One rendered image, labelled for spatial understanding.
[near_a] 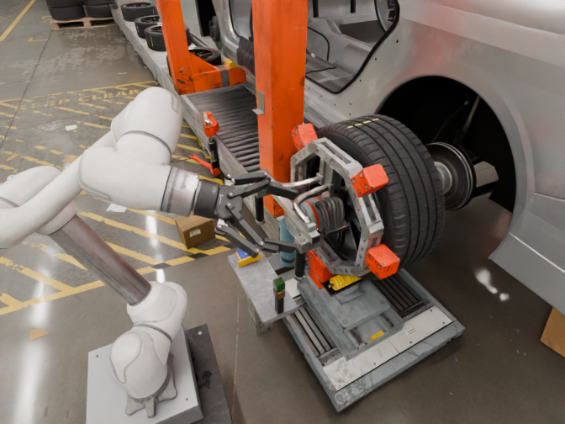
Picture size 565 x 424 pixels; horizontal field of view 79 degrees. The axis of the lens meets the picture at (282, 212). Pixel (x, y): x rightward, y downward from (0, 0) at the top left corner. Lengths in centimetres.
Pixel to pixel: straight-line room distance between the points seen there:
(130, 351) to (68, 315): 118
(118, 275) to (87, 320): 107
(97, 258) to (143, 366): 38
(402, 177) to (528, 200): 42
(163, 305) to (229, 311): 80
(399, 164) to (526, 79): 43
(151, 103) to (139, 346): 81
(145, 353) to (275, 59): 115
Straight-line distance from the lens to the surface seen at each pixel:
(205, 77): 346
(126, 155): 68
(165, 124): 74
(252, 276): 167
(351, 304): 187
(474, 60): 140
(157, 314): 136
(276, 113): 152
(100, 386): 160
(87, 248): 125
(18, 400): 226
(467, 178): 162
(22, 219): 96
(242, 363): 195
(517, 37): 132
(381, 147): 123
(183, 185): 66
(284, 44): 144
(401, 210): 118
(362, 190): 112
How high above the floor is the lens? 175
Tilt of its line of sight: 41 degrees down
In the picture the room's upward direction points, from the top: straight up
